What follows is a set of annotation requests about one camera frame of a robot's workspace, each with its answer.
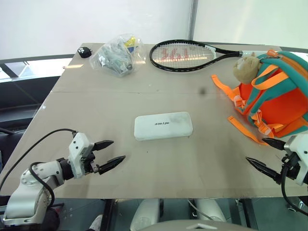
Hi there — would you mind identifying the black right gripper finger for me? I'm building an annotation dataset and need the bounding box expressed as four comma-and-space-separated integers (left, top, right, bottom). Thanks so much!
245, 156, 282, 185
262, 138, 286, 152

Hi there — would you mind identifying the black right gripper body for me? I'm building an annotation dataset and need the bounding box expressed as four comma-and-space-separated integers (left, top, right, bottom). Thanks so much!
280, 153, 302, 181

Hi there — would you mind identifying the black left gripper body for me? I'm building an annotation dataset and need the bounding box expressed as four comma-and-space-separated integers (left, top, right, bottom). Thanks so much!
82, 142, 101, 177

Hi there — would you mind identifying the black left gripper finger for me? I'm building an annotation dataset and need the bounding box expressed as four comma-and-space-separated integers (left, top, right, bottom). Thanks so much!
97, 155, 127, 175
93, 140, 115, 153

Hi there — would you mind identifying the orange and teal backpack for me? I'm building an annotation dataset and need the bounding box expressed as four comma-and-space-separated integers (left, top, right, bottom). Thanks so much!
211, 49, 308, 146

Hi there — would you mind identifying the white rectangular case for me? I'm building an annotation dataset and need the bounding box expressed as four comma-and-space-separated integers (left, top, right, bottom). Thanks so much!
134, 111, 194, 142

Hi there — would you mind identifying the dark table leg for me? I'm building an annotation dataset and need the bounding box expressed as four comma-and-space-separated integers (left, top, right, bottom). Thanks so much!
102, 199, 117, 231
240, 198, 258, 231

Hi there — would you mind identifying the white rounded robot leg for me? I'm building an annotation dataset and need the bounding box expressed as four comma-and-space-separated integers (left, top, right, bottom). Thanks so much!
192, 198, 227, 223
129, 198, 165, 231

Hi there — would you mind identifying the beige plush toy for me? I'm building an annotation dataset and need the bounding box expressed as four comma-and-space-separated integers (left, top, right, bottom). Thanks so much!
231, 51, 262, 85

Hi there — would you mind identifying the clear plastic bag of items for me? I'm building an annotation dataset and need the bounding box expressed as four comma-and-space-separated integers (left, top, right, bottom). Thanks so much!
89, 33, 146, 78

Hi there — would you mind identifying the small black paw-print pouch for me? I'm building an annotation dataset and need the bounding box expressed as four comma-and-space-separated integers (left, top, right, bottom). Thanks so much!
77, 47, 93, 59

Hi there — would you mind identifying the black tennis racket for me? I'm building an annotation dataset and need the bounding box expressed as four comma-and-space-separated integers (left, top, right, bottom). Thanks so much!
149, 39, 258, 73

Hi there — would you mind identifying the metal pole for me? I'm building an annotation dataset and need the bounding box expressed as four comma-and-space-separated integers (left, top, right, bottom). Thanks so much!
187, 0, 199, 42

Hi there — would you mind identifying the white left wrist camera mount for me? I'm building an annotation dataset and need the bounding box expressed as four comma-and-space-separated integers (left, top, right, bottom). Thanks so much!
68, 132, 95, 180

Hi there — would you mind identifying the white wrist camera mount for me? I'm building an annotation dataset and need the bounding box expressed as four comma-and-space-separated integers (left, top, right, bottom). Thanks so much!
68, 132, 95, 180
283, 134, 308, 186

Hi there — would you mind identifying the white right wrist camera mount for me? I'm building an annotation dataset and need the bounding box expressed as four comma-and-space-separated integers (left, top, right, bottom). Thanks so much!
283, 134, 308, 186

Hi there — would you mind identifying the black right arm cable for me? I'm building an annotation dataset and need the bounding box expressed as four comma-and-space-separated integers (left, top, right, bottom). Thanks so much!
280, 165, 308, 218

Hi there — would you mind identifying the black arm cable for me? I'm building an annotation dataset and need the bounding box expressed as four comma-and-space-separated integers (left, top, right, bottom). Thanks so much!
0, 128, 78, 212
280, 165, 308, 218

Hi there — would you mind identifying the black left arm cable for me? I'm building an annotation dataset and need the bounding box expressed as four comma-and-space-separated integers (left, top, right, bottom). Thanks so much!
0, 128, 78, 212

